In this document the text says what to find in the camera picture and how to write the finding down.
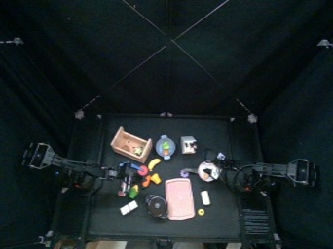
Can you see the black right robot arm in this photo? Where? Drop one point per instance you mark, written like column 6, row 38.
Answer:
column 278, row 170

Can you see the pink red toy piece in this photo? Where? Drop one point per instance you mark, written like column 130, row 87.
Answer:
column 122, row 193

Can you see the white rectangular block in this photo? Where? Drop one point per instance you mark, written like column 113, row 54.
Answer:
column 129, row 207

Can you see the purple toy flower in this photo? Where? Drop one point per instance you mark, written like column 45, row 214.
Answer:
column 185, row 173

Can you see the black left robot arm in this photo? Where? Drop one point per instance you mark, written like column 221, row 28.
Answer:
column 65, row 161

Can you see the white toy cylinder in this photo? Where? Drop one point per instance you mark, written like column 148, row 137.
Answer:
column 205, row 198

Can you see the blue toy pot with vegetables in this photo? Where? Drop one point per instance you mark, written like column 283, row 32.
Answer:
column 167, row 147

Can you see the open wooden box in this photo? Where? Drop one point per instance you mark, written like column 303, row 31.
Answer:
column 130, row 145

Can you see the white text label sticker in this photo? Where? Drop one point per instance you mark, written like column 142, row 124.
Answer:
column 256, row 222

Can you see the yellow toy banana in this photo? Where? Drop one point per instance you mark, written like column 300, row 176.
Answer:
column 155, row 163

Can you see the white black toy toaster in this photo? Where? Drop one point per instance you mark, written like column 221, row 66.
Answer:
column 189, row 145

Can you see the green yellow toy corn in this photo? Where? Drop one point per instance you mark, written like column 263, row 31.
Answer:
column 133, row 192

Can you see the yellow orange toy food piece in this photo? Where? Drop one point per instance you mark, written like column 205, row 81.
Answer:
column 156, row 178

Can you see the pink plastic tray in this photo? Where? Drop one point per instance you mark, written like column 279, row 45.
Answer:
column 180, row 199

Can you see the grey frame clamp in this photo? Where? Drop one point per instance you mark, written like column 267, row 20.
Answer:
column 165, row 114
column 80, row 113
column 324, row 42
column 252, row 118
column 18, row 41

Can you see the blue toy piece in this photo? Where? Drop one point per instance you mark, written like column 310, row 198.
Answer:
column 136, row 167

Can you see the green yellow toy vegetable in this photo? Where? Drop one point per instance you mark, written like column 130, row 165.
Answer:
column 138, row 150

